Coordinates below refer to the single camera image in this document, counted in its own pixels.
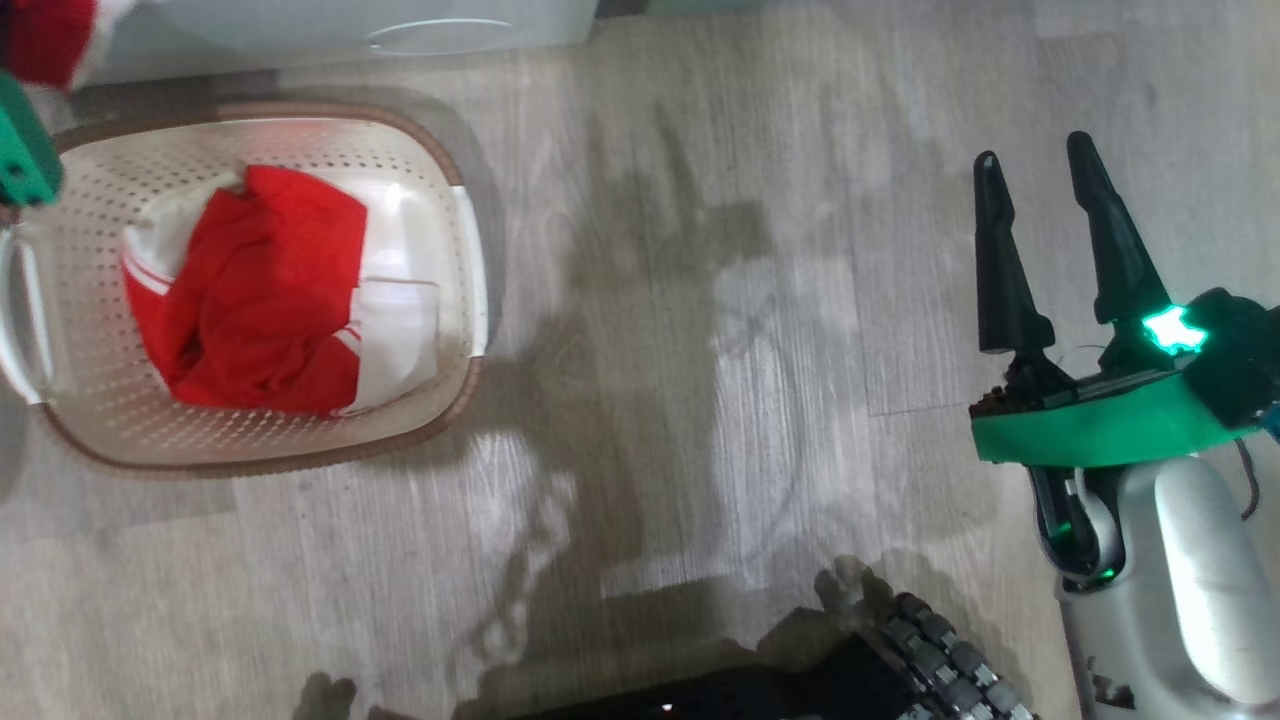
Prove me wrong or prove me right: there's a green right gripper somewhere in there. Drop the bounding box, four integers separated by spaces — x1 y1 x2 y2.
968 130 1263 469

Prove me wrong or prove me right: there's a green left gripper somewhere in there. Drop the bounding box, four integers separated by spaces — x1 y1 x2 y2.
0 70 66 209

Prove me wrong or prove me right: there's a red garment with white trim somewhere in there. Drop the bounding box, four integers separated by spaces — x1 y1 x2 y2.
0 0 136 91

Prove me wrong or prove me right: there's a red white-striped garment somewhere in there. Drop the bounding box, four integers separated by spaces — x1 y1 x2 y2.
120 163 443 419

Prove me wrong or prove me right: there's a cream perforated laundry basket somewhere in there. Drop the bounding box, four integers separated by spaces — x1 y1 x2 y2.
0 100 491 479

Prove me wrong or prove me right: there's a white front-load washing machine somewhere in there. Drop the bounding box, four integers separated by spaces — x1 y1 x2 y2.
75 0 601 86

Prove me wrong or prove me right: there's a thin right arm cable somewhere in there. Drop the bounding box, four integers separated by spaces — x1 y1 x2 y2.
1233 438 1263 523

